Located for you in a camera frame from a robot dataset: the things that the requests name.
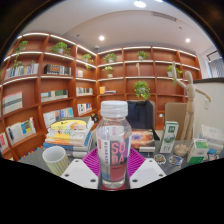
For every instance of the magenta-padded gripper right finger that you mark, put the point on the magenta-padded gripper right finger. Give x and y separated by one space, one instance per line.
148 171

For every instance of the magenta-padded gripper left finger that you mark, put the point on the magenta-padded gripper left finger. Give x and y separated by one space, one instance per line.
78 171

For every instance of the clear plastic soda water bottle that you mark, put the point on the clear plastic soda water bottle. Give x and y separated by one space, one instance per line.
113 150

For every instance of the round white sticker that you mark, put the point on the round white sticker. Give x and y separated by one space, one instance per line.
160 159

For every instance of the yellow striped white mug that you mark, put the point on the yellow striped white mug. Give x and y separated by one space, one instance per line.
56 161

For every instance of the round blue sticker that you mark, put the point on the round blue sticker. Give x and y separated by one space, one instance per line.
175 160

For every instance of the stack of dark books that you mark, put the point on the stack of dark books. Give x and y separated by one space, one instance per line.
141 138

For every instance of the stack of colourful books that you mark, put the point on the stack of colourful books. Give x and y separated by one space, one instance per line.
68 135

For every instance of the small green white box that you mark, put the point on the small green white box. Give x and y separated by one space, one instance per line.
197 151

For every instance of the dark office chair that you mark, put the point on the dark office chair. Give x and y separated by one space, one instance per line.
140 115

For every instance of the tan chair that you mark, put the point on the tan chair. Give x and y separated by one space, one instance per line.
175 116

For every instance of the wooden artist mannequin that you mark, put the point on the wooden artist mannequin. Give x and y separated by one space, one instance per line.
190 106

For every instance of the orange wooden shelf unit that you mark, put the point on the orange wooden shelf unit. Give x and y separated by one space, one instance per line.
50 90

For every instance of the white curtain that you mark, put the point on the white curtain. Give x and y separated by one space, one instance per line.
217 68

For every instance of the recessed ceiling spotlight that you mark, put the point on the recessed ceiling spotlight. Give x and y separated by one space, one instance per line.
187 40
101 38

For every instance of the ceiling air vent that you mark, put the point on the ceiling air vent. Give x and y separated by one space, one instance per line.
164 16

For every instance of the branched ceiling lamp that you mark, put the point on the branched ceiling lamp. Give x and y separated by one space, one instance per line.
140 4

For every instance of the white wall switch plate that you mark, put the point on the white wall switch plate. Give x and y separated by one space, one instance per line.
206 104

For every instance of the black curtain rail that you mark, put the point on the black curtain rail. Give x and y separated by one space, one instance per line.
213 54

